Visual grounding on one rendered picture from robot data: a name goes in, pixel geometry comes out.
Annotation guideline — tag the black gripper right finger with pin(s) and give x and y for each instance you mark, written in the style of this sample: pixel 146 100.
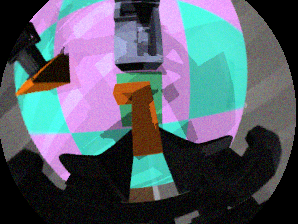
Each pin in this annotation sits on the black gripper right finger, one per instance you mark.
pixel 184 157

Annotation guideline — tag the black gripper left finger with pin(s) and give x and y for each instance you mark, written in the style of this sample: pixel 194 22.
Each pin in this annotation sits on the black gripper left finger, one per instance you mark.
pixel 113 165

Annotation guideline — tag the orange l-shaped part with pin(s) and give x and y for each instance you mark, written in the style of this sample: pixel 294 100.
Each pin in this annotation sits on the orange l-shaped part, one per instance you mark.
pixel 146 139

